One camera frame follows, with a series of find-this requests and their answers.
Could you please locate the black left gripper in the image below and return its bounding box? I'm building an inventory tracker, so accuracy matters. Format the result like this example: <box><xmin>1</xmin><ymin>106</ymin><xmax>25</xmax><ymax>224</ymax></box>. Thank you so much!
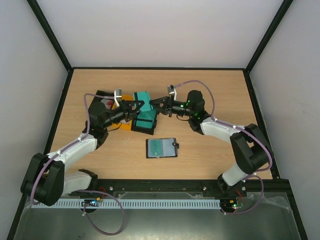
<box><xmin>102</xmin><ymin>100</ymin><xmax>145</xmax><ymax>129</ymax></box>

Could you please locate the teal credit card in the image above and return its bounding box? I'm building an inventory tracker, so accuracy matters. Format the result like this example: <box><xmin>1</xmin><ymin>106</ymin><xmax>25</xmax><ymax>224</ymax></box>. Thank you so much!
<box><xmin>133</xmin><ymin>91</ymin><xmax>154</xmax><ymax>112</ymax></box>
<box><xmin>147</xmin><ymin>139</ymin><xmax>163</xmax><ymax>158</ymax></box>

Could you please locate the black leather card holder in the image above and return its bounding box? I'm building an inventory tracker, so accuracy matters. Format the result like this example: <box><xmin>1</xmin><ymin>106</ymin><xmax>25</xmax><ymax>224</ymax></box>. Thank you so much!
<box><xmin>145</xmin><ymin>137</ymin><xmax>180</xmax><ymax>159</ymax></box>

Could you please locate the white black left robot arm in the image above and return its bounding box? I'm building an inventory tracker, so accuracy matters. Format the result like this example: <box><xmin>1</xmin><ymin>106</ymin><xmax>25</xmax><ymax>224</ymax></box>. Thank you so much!
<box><xmin>20</xmin><ymin>100</ymin><xmax>145</xmax><ymax>206</ymax></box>

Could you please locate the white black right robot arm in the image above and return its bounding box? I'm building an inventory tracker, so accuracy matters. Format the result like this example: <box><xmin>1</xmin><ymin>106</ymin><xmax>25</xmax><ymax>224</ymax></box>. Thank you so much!
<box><xmin>149</xmin><ymin>90</ymin><xmax>273</xmax><ymax>196</ymax></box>

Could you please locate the teal card stack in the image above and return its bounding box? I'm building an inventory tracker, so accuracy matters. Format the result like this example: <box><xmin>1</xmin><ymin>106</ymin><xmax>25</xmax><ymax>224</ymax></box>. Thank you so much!
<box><xmin>135</xmin><ymin>109</ymin><xmax>156</xmax><ymax>129</ymax></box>

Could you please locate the yellow card bin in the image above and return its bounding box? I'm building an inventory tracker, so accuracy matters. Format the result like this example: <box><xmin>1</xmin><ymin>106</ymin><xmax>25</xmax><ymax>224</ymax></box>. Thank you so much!
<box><xmin>111</xmin><ymin>94</ymin><xmax>134</xmax><ymax>131</ymax></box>

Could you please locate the black card bin right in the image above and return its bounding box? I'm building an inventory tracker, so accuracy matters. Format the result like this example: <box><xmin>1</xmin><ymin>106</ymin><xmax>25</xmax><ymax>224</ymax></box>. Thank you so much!
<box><xmin>131</xmin><ymin>109</ymin><xmax>158</xmax><ymax>135</ymax></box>

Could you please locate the black card bin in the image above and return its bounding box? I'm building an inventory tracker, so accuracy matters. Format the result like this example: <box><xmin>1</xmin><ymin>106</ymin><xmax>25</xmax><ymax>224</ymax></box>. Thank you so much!
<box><xmin>88</xmin><ymin>90</ymin><xmax>115</xmax><ymax>110</ymax></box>
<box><xmin>131</xmin><ymin>109</ymin><xmax>158</xmax><ymax>135</ymax></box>

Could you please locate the black card bin left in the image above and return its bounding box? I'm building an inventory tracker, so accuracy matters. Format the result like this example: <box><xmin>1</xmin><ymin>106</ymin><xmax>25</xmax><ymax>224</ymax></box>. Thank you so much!
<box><xmin>88</xmin><ymin>90</ymin><xmax>115</xmax><ymax>110</ymax></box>

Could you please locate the white red card stack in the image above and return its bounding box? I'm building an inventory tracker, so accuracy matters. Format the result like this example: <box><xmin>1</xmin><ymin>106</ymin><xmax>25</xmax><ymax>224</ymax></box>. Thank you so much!
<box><xmin>101</xmin><ymin>98</ymin><xmax>114</xmax><ymax>110</ymax></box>

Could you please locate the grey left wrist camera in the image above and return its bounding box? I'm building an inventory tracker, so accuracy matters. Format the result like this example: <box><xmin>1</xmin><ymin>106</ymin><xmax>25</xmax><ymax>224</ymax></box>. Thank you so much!
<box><xmin>114</xmin><ymin>88</ymin><xmax>122</xmax><ymax>107</ymax></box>

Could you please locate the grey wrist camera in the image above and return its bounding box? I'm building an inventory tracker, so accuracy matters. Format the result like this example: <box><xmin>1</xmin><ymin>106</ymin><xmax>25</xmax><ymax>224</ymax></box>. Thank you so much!
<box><xmin>114</xmin><ymin>88</ymin><xmax>122</xmax><ymax>107</ymax></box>
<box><xmin>167</xmin><ymin>85</ymin><xmax>177</xmax><ymax>97</ymax></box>

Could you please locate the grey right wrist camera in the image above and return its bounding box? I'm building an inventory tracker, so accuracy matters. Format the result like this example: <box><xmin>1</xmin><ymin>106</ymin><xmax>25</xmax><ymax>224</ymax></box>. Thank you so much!
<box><xmin>167</xmin><ymin>85</ymin><xmax>177</xmax><ymax>97</ymax></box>

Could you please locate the black enclosure frame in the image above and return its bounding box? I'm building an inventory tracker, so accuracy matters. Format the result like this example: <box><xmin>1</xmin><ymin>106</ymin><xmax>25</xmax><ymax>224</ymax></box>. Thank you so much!
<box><xmin>7</xmin><ymin>0</ymin><xmax>308</xmax><ymax>240</ymax></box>

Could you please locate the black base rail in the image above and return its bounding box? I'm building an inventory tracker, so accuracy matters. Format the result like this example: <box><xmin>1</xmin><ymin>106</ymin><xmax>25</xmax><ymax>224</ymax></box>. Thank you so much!
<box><xmin>88</xmin><ymin>179</ymin><xmax>293</xmax><ymax>199</ymax></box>

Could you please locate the white slotted cable duct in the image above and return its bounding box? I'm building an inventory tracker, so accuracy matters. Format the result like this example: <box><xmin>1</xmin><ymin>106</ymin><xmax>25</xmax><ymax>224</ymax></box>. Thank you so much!
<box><xmin>32</xmin><ymin>198</ymin><xmax>221</xmax><ymax>210</ymax></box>

